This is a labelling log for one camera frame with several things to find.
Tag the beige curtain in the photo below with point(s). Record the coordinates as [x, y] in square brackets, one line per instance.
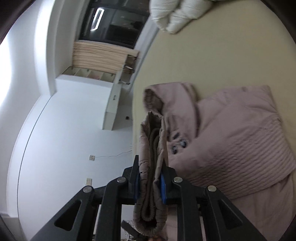
[99, 55]

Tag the white shelf unit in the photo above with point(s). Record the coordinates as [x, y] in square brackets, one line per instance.
[92, 74]

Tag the pink puffer jacket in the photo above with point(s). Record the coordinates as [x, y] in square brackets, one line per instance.
[219, 139]

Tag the beige wall socket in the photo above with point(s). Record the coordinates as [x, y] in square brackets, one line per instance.
[88, 181]

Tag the chair with metal legs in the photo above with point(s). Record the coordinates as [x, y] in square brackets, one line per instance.
[129, 61]

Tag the white wall desk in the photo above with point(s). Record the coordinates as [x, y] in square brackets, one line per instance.
[111, 104]

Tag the white wall socket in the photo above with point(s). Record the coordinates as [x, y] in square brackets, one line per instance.
[92, 157]

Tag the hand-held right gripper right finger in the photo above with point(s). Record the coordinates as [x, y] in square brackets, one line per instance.
[163, 190]

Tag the white duvet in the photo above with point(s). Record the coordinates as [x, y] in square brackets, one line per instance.
[175, 14]

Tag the bed with olive sheet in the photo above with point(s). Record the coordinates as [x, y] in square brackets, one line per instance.
[219, 58]

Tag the black mesh basket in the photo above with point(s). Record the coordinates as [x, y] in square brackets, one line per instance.
[127, 228]

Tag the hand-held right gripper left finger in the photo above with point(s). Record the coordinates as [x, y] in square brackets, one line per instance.
[136, 187]

